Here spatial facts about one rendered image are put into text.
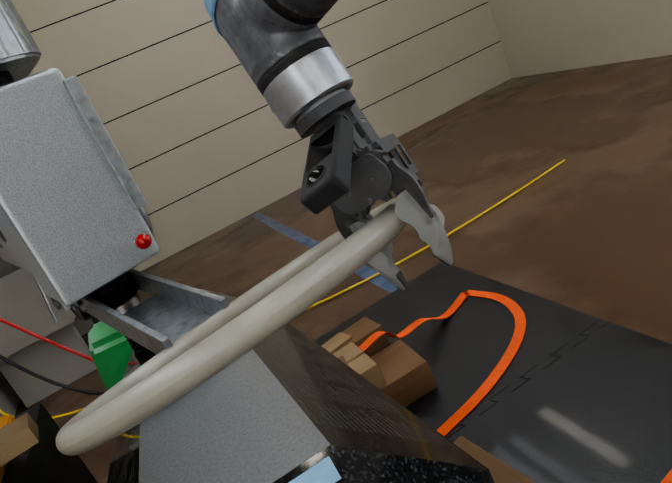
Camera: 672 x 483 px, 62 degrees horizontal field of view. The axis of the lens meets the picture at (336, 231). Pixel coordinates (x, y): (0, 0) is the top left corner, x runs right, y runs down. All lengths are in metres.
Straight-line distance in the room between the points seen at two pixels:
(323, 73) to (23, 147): 0.75
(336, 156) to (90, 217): 0.77
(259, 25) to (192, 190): 5.63
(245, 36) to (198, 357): 0.32
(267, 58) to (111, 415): 0.36
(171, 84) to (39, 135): 4.99
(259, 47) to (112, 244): 0.73
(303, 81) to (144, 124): 5.58
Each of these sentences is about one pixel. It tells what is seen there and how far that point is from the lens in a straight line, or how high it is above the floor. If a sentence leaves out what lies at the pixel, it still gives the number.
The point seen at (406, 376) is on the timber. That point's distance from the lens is 2.22.
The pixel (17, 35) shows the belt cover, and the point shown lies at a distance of 1.24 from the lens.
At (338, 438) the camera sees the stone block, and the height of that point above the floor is 0.78.
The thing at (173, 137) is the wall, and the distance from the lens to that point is 6.15.
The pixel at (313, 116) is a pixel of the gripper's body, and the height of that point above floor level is 1.30.
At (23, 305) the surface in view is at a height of 0.65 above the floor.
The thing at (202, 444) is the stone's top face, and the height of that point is 0.80.
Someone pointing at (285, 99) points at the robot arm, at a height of 1.33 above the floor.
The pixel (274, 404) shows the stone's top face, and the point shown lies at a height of 0.81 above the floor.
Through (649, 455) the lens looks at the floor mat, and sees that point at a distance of 1.89.
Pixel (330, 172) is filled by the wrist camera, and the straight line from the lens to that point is 0.51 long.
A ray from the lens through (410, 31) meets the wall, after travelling 7.11.
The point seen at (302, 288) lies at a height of 1.19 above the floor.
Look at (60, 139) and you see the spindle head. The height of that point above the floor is 1.40.
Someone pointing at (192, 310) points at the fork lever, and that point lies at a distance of 1.08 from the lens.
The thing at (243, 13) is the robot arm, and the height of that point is 1.42.
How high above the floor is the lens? 1.37
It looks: 18 degrees down
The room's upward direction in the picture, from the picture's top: 24 degrees counter-clockwise
